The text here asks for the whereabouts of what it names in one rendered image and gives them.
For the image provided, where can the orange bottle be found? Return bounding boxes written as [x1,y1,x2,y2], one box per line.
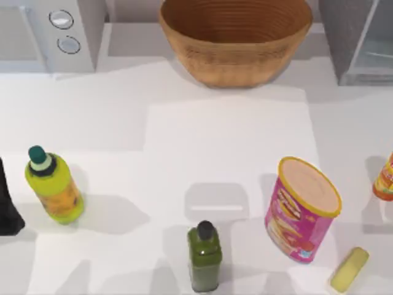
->
[372,152,393,202]

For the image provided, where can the yellow-green bottle with green cap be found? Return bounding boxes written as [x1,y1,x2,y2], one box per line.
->
[24,145,85,225]

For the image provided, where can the silver microwave knob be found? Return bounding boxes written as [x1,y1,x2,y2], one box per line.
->
[56,35,82,55]
[48,9,75,31]

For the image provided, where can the pale microwave oven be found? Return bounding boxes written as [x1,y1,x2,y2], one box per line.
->
[0,0,108,74]

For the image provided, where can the brown woven basket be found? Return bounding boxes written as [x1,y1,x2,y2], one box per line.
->
[158,0,314,89]

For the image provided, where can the dark green bottle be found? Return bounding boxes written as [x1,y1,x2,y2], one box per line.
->
[187,219,222,293]

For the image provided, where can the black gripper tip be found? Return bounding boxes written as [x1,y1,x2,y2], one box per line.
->
[0,157,26,237]

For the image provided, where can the yellow-green bar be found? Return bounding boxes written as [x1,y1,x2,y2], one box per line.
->
[330,246,370,293]

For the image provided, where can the pink can with yellow rim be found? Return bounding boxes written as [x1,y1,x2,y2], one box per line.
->
[264,156,343,265]

